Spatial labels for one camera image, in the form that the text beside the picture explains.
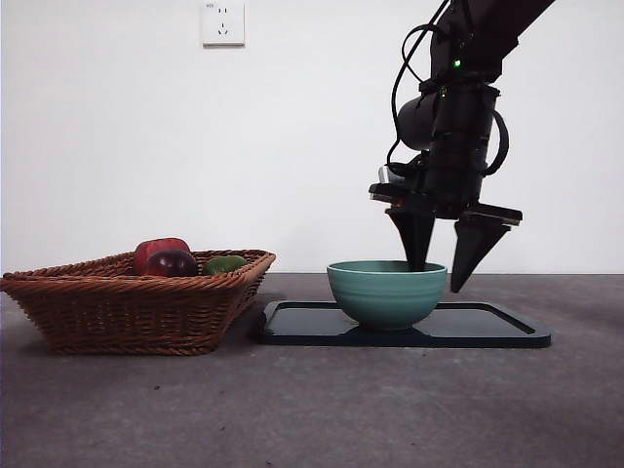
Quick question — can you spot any teal ceramic bowl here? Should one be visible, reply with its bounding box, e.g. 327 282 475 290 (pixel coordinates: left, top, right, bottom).
326 260 449 332

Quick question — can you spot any dark green rectangular tray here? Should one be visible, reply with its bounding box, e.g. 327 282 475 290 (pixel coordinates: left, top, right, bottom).
251 300 553 349

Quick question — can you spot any green avocado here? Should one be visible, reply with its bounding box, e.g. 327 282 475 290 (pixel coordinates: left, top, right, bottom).
202 255 249 277

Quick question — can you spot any dark purple plum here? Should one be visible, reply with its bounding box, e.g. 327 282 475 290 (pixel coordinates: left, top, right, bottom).
145 249 200 278

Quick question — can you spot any red apple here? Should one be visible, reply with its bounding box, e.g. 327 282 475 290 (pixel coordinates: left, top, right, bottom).
134 237 191 277

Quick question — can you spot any brown wicker basket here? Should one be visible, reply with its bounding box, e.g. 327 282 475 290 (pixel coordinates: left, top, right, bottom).
0 249 278 357

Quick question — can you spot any pale grey right wrist camera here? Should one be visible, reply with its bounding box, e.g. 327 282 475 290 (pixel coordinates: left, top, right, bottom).
377 164 406 186

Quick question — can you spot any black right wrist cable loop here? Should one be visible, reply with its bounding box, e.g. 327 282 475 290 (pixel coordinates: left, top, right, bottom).
485 109 511 176

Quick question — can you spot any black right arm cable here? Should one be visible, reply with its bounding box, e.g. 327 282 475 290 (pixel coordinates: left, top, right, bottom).
386 21 457 176

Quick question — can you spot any white wall socket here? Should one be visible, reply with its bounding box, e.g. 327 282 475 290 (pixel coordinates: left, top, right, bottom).
202 0 247 49

